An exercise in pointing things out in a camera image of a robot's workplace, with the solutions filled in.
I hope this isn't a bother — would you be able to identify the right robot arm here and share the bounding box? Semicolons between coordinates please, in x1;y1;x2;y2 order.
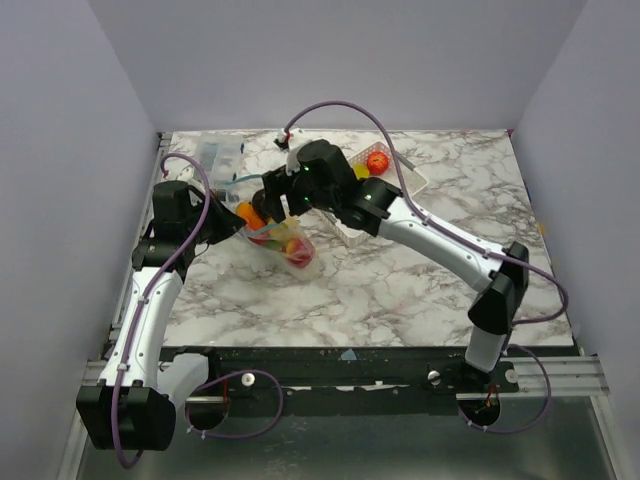
261;140;529;392

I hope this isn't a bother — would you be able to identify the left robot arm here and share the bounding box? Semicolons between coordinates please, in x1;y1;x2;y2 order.
76;180;245;452

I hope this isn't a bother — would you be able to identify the red orange toy mango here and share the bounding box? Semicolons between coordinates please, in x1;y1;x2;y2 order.
235;202;266;230

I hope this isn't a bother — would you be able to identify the dark purple toy eggplant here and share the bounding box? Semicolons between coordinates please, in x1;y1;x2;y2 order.
251;189;269;216

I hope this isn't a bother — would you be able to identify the green toy leek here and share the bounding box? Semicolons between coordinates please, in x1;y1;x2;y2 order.
247;232;282;252

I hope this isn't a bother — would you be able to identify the black metal base rail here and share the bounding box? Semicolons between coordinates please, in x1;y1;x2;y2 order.
160;346;519;420

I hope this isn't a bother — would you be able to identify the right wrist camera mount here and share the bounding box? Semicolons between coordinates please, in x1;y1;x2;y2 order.
274;128;311;176

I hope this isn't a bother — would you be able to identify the clear zip top bag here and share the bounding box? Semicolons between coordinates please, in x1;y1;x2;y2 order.
216;174;320;281

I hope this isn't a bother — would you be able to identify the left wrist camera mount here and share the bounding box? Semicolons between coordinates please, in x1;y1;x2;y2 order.
171;166;201;183

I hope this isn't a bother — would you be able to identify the white perforated plastic basket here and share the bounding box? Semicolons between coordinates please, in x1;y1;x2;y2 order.
320;141;429;248

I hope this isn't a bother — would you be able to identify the clear plastic parts box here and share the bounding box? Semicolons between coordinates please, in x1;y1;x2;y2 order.
196;133;244;190

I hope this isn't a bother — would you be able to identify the yellow toy lemon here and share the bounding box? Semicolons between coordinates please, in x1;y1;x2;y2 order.
269;218;299;243

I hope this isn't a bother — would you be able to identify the red toy apple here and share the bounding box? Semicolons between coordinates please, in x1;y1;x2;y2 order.
283;238;315;269

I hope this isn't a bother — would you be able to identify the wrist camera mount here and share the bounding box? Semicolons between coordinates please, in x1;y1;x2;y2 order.
171;166;201;183
274;128;311;176

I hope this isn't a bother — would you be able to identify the small red toy tomato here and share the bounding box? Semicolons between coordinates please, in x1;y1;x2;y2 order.
366;151;390;176

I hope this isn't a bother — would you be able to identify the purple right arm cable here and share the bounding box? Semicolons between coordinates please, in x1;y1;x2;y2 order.
285;102;570;435

